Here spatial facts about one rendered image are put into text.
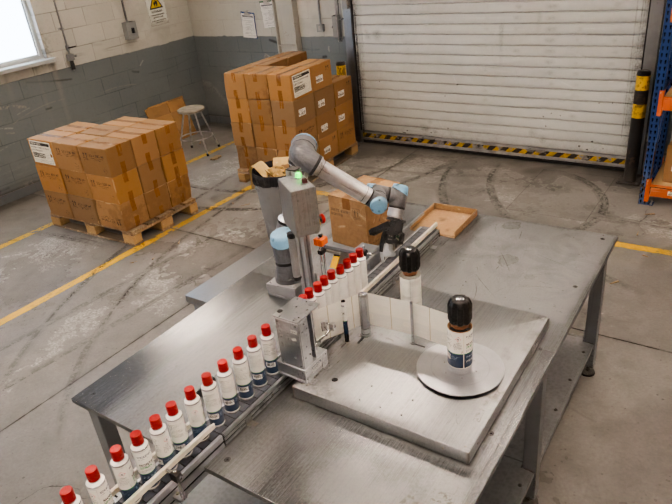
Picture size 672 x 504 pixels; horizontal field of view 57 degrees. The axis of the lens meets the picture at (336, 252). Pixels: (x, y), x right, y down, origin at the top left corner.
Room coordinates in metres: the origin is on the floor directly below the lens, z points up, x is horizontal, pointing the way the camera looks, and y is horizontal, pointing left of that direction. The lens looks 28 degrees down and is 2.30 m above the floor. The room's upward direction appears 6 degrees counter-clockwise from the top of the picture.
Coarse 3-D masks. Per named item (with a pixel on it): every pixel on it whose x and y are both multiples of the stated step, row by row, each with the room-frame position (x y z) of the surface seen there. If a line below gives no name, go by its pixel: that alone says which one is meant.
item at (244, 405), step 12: (420, 228) 2.88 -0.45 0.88; (408, 240) 2.76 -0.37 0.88; (396, 252) 2.65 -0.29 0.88; (384, 264) 2.54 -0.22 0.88; (396, 264) 2.53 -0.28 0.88; (372, 276) 2.44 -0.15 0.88; (384, 276) 2.43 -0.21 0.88; (372, 288) 2.34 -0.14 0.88; (252, 384) 1.76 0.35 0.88; (240, 408) 1.64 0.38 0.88; (228, 420) 1.59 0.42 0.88; (216, 432) 1.54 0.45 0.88
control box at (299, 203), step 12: (288, 180) 2.21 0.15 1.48; (300, 180) 2.19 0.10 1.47; (288, 192) 2.11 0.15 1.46; (300, 192) 2.10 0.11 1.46; (312, 192) 2.11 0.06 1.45; (288, 204) 2.14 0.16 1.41; (300, 204) 2.09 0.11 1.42; (312, 204) 2.11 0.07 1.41; (288, 216) 2.16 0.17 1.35; (300, 216) 2.09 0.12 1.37; (312, 216) 2.11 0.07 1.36; (300, 228) 2.09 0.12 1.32; (312, 228) 2.11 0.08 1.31
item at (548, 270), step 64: (448, 256) 2.64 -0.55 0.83; (512, 256) 2.57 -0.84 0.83; (576, 256) 2.51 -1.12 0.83; (192, 320) 2.31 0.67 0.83; (256, 320) 2.26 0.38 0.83; (128, 384) 1.91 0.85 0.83; (192, 384) 1.86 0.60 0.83; (256, 448) 1.50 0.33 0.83; (320, 448) 1.47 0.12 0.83; (384, 448) 1.44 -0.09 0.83
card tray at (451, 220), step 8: (432, 208) 3.19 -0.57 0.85; (440, 208) 3.19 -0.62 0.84; (448, 208) 3.16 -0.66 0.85; (456, 208) 3.13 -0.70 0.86; (464, 208) 3.10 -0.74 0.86; (472, 208) 3.08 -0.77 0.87; (424, 216) 3.11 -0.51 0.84; (432, 216) 3.11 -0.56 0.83; (440, 216) 3.10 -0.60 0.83; (448, 216) 3.09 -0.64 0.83; (456, 216) 3.08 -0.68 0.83; (464, 216) 3.06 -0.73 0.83; (472, 216) 3.01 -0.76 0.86; (416, 224) 3.03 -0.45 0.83; (424, 224) 3.02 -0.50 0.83; (432, 224) 3.01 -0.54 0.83; (440, 224) 3.00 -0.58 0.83; (448, 224) 2.99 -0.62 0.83; (456, 224) 2.98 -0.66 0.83; (464, 224) 2.92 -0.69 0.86; (440, 232) 2.90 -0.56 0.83; (448, 232) 2.89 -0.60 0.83; (456, 232) 2.84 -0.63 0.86
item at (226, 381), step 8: (224, 360) 1.65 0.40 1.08; (224, 368) 1.63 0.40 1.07; (224, 376) 1.62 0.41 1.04; (232, 376) 1.64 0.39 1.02; (224, 384) 1.62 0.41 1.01; (232, 384) 1.63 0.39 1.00; (224, 392) 1.62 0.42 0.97; (232, 392) 1.62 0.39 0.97; (224, 400) 1.62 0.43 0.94; (232, 400) 1.62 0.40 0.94; (232, 408) 1.62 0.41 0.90
